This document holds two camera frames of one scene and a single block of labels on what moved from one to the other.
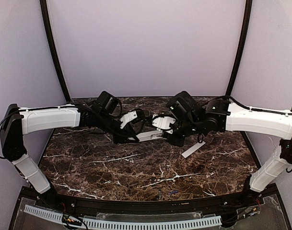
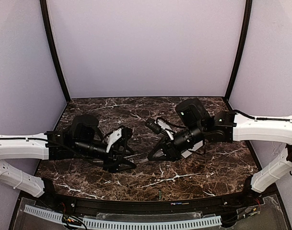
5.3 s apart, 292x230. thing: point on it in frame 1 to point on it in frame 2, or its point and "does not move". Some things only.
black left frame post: x=52 y=50 does not move
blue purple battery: x=173 y=192 to x=179 y=203
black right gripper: x=175 y=138 to x=168 y=148
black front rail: x=240 y=203 does not move
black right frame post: x=247 y=19 does not move
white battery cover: x=192 y=148 does not move
